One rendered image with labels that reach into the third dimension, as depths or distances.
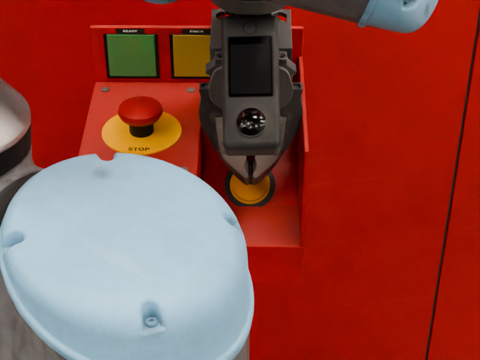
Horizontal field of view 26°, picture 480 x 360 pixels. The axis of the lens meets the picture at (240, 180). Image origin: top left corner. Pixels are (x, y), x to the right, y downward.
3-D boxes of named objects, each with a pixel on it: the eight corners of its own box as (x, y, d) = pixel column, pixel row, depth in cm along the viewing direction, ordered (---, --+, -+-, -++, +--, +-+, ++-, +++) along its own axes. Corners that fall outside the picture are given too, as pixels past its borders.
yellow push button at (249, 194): (229, 209, 99) (229, 203, 97) (230, 171, 100) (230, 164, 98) (269, 209, 99) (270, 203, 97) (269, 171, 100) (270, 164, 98)
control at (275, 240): (85, 282, 96) (65, 119, 85) (105, 177, 108) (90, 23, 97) (302, 283, 95) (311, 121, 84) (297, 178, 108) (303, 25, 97)
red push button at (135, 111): (117, 150, 93) (114, 116, 90) (122, 124, 96) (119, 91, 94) (162, 150, 93) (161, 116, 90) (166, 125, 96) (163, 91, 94)
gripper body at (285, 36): (292, 63, 96) (296, -54, 88) (295, 121, 90) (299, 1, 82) (209, 62, 96) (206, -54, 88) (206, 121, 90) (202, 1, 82)
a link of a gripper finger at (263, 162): (282, 150, 101) (285, 73, 95) (283, 191, 97) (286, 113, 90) (251, 150, 101) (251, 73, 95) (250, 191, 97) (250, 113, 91)
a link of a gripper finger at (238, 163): (251, 150, 101) (251, 73, 95) (250, 191, 97) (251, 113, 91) (218, 150, 101) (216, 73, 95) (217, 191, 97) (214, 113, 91)
